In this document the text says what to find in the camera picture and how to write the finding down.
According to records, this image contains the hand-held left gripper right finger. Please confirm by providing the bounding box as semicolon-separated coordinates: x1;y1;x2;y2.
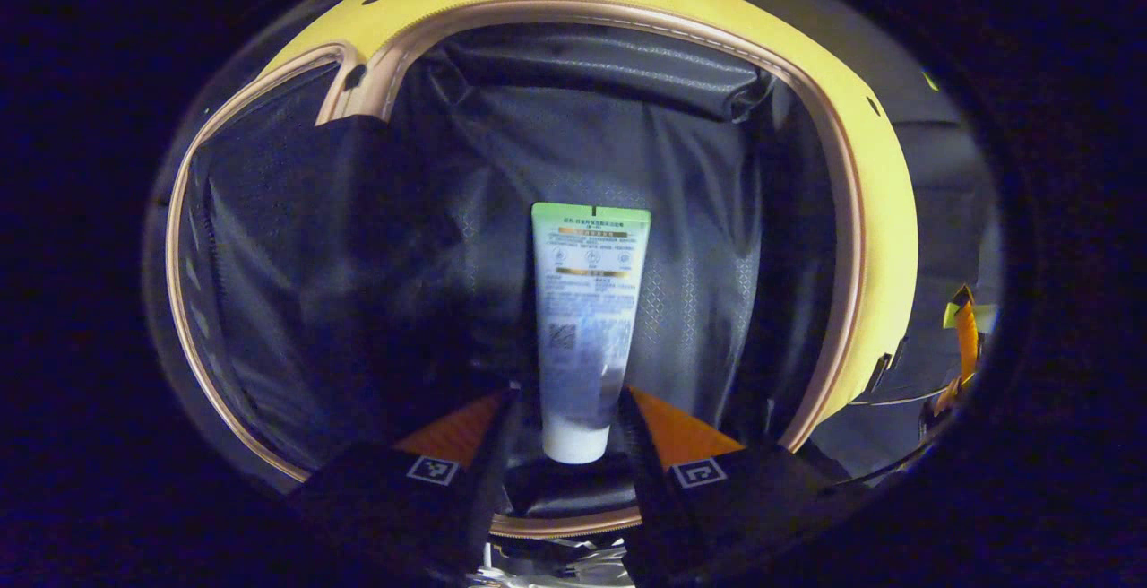
617;385;861;588

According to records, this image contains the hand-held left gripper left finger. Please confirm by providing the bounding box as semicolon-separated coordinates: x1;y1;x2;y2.
287;386;521;588

